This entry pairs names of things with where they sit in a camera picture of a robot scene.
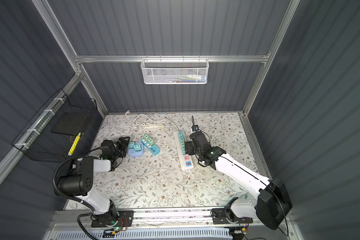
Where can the pens in white basket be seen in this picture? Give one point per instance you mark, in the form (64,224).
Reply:
(197,79)

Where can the white wire wall basket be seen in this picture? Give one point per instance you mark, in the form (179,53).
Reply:
(157,72)

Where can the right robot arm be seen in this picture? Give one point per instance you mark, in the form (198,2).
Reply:
(271,199)

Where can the black wire side basket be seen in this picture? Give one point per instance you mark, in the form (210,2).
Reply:
(38,143)

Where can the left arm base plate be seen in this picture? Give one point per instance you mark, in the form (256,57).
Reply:
(116,219)

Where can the white long power strip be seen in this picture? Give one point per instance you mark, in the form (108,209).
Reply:
(185,161)

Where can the lavender square power socket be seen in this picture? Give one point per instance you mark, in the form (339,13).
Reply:
(132,153)

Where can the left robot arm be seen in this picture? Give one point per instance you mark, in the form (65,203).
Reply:
(74,178)

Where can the yellow marker in basket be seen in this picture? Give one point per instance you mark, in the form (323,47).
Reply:
(74,144)

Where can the teal power strip with USB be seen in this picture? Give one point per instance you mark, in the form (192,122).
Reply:
(152,148)

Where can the black pad in basket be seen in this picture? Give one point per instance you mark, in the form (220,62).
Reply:
(70,124)

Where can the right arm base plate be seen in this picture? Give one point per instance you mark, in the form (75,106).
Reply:
(222,216)

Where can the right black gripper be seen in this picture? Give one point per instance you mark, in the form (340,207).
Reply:
(188,145)

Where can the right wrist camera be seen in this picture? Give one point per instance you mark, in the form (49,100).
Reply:
(195,128)

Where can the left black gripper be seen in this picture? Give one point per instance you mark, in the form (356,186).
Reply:
(123,146)

